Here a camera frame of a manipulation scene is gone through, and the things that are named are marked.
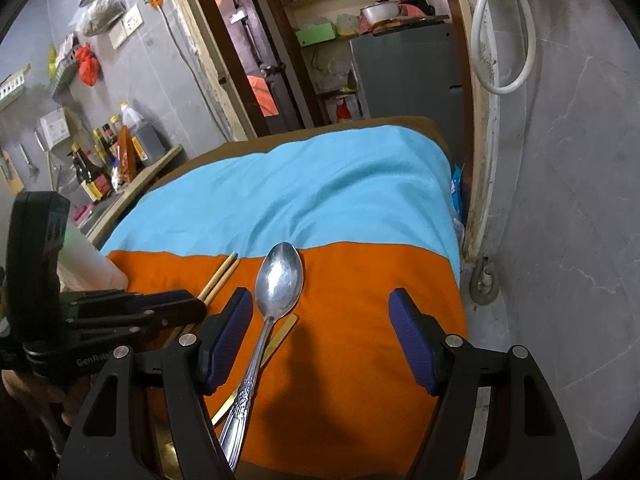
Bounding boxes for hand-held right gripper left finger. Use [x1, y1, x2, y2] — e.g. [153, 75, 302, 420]
[55, 287, 253, 480]

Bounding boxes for red plastic bag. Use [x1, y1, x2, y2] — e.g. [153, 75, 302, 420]
[74, 42, 101, 87]

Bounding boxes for brown food packet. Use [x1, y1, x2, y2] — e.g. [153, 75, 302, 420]
[117, 127, 144, 184]

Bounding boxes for white wall socket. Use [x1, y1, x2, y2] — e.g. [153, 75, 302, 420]
[122, 3, 146, 36]

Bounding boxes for white hose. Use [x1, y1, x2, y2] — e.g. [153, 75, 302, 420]
[469, 0, 537, 95]

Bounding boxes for grey power cable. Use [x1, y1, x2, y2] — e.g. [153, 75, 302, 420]
[159, 7, 237, 142]

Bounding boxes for person's left hand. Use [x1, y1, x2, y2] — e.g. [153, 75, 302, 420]
[0, 371, 89, 431]

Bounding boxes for green box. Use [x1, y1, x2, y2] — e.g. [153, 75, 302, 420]
[294, 22, 339, 49]

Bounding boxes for brown wooden door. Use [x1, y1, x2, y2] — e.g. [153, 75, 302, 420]
[182, 0, 321, 137]

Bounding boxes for white hanging box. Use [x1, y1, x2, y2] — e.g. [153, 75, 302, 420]
[39, 108, 71, 145]

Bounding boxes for seasoning packets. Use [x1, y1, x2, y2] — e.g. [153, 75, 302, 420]
[47, 32, 81, 69]

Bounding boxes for large oil jug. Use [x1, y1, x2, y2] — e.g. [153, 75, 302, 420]
[119, 102, 166, 162]

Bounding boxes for gold metal spoon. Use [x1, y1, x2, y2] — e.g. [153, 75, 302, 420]
[150, 313, 300, 480]

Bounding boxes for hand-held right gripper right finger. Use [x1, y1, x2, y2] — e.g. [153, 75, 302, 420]
[389, 288, 583, 480]

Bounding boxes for blue and white bag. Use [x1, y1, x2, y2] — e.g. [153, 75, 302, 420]
[449, 163, 469, 222]

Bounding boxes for tall dark sauce bottle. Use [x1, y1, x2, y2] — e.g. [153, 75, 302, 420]
[85, 147, 114, 199]

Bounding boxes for ornate-handled metal spoon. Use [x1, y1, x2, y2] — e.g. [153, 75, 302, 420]
[218, 241, 305, 472]

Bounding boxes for metal pot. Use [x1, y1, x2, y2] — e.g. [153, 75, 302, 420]
[359, 0, 402, 27]

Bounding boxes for striped cloth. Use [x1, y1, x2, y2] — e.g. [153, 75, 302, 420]
[100, 116, 469, 479]

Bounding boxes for door frame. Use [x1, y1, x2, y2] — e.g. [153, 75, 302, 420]
[157, 0, 526, 263]

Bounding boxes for dark sauce bottle red cap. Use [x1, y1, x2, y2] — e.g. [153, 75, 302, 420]
[102, 123, 121, 160]

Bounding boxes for grey wall shelf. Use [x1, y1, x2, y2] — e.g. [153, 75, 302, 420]
[48, 50, 84, 99]

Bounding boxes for wooden chopsticks pair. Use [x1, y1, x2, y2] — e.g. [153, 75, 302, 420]
[201, 254, 239, 307]
[197, 252, 235, 305]

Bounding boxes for white plastic utensil holder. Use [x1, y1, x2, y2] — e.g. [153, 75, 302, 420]
[59, 225, 129, 294]

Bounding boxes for dark sauce bottle yellow cap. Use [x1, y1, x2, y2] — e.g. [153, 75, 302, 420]
[69, 145, 97, 204]

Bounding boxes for pink cloth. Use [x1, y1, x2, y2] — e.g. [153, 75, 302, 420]
[397, 2, 436, 19]

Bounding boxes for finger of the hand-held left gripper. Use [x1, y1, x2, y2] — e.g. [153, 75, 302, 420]
[67, 289, 202, 315]
[64, 301, 209, 350]

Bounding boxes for clear bag of dried goods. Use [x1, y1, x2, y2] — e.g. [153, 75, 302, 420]
[74, 0, 126, 39]

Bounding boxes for white wall basket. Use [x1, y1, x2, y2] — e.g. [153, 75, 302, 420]
[0, 63, 32, 111]

